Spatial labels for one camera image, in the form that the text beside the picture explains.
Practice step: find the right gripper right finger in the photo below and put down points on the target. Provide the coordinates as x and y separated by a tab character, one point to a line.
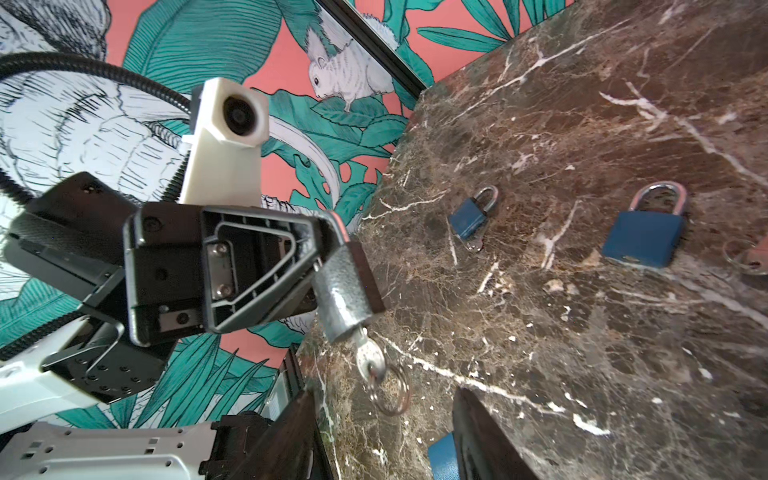
482	448

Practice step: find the small silver key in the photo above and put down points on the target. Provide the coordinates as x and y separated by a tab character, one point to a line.
749	258

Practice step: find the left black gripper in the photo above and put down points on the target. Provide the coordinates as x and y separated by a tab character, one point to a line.
166	270

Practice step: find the blue padlock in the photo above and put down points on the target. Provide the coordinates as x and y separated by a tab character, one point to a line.
443	459
469	220
647	238

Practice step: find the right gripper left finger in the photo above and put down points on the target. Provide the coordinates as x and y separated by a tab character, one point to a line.
285	450

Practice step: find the left black frame post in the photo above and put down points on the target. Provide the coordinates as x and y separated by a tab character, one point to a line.
354	24

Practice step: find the silver key with ring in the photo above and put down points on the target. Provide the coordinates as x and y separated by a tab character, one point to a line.
374	368

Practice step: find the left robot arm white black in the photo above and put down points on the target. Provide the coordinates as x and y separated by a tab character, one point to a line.
81	360

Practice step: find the blue padlock front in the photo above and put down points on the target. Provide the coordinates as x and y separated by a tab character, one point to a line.
647	238

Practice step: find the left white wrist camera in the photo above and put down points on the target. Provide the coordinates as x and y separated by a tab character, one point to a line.
224	166

